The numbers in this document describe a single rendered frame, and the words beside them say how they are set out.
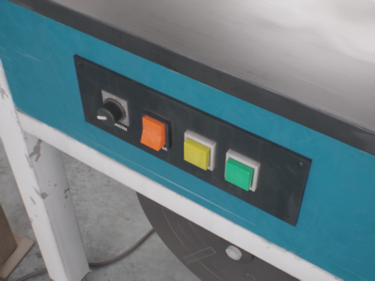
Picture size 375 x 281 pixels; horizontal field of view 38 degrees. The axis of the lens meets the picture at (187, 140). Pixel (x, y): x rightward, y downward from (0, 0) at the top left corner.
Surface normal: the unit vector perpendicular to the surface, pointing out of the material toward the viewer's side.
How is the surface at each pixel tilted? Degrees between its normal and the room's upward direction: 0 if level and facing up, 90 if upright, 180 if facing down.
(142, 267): 0
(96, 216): 0
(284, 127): 90
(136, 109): 90
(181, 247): 90
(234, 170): 90
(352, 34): 0
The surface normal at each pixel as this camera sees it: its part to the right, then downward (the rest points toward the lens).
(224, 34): 0.00, -0.70
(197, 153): -0.55, 0.60
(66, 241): 0.84, 0.40
